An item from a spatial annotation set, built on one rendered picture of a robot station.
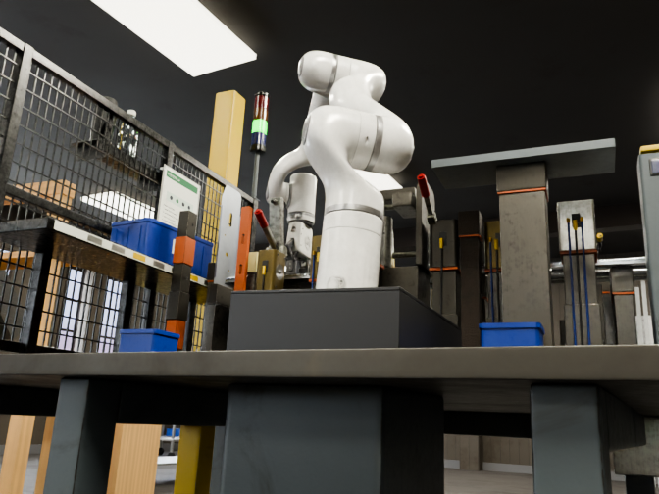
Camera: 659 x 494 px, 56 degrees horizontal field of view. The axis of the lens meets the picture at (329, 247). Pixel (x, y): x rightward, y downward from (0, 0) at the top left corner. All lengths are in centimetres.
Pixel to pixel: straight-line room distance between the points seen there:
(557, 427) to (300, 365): 35
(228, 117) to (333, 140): 160
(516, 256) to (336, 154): 42
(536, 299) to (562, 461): 54
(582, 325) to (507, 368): 67
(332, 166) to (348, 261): 20
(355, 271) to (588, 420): 53
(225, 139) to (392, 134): 156
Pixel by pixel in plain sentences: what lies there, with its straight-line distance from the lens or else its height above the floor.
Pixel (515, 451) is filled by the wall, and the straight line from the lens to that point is 1029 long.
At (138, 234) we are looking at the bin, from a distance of 192.
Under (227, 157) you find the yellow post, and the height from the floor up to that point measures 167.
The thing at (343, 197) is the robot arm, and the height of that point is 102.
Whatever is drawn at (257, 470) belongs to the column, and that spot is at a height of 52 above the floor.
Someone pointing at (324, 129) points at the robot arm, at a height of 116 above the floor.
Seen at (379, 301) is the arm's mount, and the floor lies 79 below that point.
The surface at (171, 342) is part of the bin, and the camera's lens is 154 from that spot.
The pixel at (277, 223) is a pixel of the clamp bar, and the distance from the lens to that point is 177.
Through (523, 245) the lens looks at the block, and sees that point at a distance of 133.
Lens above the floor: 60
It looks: 16 degrees up
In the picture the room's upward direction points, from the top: 3 degrees clockwise
